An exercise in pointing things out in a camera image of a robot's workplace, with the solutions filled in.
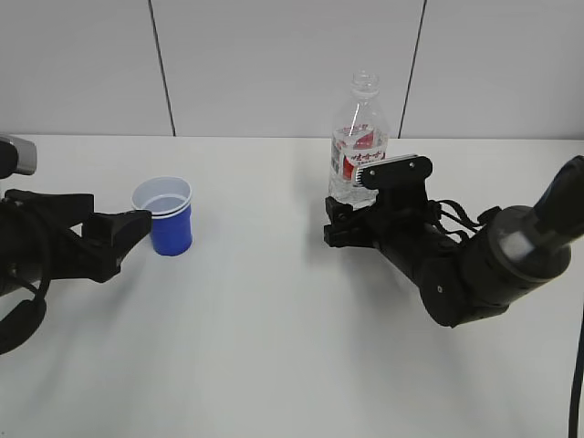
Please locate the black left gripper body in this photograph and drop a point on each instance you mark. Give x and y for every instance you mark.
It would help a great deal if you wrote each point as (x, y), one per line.
(37, 248)

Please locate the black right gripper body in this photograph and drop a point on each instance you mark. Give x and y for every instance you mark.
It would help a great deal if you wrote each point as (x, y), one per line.
(398, 226)

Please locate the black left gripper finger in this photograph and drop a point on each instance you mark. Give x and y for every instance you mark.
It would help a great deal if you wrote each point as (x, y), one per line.
(69, 209)
(115, 235)

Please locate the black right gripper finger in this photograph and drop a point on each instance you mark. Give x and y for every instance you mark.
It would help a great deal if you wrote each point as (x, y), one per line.
(342, 213)
(337, 235)

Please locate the blue paper cup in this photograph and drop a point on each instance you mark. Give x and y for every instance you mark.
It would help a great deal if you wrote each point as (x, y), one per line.
(168, 199)

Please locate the clear Wahaha water bottle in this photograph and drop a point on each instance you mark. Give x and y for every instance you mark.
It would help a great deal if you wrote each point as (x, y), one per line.
(360, 135)

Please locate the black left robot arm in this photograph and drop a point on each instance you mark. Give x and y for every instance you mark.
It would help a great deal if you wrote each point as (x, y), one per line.
(46, 237)

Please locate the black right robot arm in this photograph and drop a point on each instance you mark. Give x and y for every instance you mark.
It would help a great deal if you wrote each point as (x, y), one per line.
(465, 270)

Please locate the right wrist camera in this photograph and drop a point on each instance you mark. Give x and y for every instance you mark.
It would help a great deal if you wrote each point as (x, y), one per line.
(392, 173)

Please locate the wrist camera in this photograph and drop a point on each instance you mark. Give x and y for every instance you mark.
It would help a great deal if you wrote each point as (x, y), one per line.
(18, 156)
(392, 173)

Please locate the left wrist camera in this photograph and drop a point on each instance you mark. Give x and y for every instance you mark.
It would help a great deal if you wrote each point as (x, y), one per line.
(18, 156)

